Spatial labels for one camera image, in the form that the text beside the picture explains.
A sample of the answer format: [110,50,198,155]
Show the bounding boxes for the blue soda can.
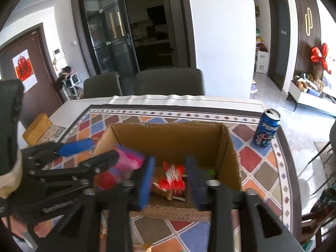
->
[253,108,281,148]

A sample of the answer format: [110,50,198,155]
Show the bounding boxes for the colourful diamond pattern tablecloth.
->
[34,94,300,252]

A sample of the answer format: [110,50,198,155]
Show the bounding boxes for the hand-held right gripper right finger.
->
[185,155,302,252]

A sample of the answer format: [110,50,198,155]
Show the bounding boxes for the brown cardboard box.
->
[93,121,243,222]

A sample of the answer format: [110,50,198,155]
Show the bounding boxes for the tan snack packet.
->
[151,182,185,201]

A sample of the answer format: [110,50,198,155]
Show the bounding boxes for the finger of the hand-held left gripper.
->
[22,139,95,164]
[30,150,120,182]

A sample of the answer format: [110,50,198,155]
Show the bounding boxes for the grey dining chair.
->
[83,71,123,99]
[135,68,206,96]

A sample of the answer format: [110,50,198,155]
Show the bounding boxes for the black framed glass doors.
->
[71,0,197,76]

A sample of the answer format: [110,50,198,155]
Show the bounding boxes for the red and white door poster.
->
[12,49,36,86]

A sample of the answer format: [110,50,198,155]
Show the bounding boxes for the brown wooden door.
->
[0,23,63,126]

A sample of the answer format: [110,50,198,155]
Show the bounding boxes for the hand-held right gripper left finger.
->
[39,157,156,252]

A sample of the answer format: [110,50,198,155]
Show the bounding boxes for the gold tissue box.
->
[22,113,52,147]

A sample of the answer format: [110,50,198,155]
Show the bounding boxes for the white storage box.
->
[256,51,269,73]

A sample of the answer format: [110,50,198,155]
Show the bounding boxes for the patterned placemat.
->
[39,125,66,145]

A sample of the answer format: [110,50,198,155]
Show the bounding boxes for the dark dining chair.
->
[310,122,336,168]

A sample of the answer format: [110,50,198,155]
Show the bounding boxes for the dark interior door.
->
[268,0,289,91]

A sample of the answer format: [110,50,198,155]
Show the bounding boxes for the white low cabinet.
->
[286,80,336,116]

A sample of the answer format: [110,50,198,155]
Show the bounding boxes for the pink snack packet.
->
[94,146,145,191]

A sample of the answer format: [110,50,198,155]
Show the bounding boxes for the red flower decoration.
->
[310,43,332,71]

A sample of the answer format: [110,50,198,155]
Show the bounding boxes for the small bright red snack packet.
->
[157,161,187,192]

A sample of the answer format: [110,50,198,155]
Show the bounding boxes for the white shoe rack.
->
[55,66,80,101]

